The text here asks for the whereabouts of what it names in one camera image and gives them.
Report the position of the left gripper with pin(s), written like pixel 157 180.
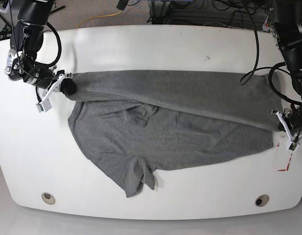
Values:
pixel 290 122

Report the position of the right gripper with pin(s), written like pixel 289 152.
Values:
pixel 42 78

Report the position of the grey T-shirt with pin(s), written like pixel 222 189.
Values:
pixel 131 123

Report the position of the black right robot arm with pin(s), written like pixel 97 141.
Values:
pixel 26 40

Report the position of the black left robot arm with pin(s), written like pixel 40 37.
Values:
pixel 285 21

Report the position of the red tape rectangle marking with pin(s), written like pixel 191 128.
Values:
pixel 283 155

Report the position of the black tripod on floor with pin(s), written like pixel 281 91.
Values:
pixel 5 32

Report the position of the white power strip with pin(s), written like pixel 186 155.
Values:
pixel 265 26

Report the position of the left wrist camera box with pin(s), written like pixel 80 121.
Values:
pixel 292 146

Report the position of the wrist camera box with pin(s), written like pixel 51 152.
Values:
pixel 44 106
pixel 292 146

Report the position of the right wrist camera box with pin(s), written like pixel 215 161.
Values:
pixel 44 106

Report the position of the right table cable grommet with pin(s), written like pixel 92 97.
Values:
pixel 262 200

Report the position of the table cable grommet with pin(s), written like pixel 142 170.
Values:
pixel 262 200
pixel 48 198

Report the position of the left table cable grommet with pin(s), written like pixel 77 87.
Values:
pixel 48 198

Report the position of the black metal frame base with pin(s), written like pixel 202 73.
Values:
pixel 194 12

